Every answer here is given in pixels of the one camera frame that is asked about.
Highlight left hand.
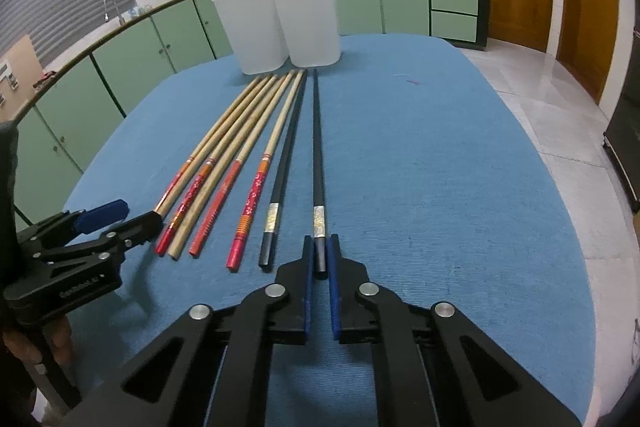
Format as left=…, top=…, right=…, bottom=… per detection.
left=1, top=317, right=74, bottom=377

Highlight red-orange tipped bamboo chopstick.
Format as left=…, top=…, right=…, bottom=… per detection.
left=226, top=69, right=304, bottom=272

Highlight chrome sink faucet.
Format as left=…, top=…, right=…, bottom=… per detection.
left=102, top=0, right=126, bottom=26

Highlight blue table mat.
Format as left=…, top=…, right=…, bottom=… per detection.
left=65, top=35, right=595, bottom=426

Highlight cardboard board with scale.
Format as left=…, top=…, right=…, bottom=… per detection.
left=0, top=35, right=43, bottom=120

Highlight black glass cabinet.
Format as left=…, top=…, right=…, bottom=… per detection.
left=603, top=27, right=640, bottom=213

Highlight white twin utensil holder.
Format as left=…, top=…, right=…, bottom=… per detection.
left=213, top=0, right=342, bottom=75

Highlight black chopstick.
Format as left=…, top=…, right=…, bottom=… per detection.
left=312, top=70, right=328, bottom=279
left=258, top=72, right=308, bottom=272

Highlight plain bamboo chopstick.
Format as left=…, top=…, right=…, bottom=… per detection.
left=156, top=72, right=295, bottom=260

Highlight green lower kitchen cabinets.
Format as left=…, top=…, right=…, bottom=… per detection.
left=14, top=0, right=489, bottom=228

